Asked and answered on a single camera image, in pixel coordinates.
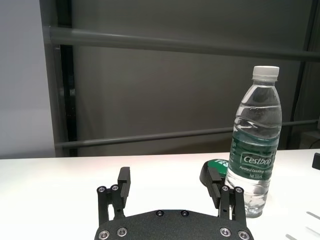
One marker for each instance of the dark vertical wall post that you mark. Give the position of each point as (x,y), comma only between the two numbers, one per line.
(67,100)

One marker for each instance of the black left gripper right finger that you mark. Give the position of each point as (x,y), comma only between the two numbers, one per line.
(215,190)

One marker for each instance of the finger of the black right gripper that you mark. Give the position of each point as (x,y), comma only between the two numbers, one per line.
(317,162)

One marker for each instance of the dark horizontal wall rail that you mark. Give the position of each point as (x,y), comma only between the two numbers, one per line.
(150,137)

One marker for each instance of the thick grey horizontal rail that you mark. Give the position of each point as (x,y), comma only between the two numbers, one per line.
(175,46)

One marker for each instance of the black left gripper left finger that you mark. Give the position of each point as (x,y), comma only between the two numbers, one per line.
(125,185)

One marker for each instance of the clear water bottle green label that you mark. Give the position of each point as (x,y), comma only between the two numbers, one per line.
(252,130)

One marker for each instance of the green push button black base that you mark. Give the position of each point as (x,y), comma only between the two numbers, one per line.
(215,165)

